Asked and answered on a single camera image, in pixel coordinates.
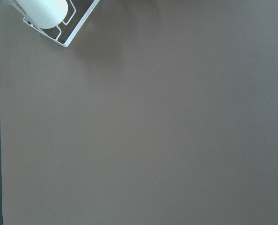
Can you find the white cup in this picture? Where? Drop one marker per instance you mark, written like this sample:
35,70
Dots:
45,14

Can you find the white wire cup rack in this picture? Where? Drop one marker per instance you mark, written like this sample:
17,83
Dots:
63,34

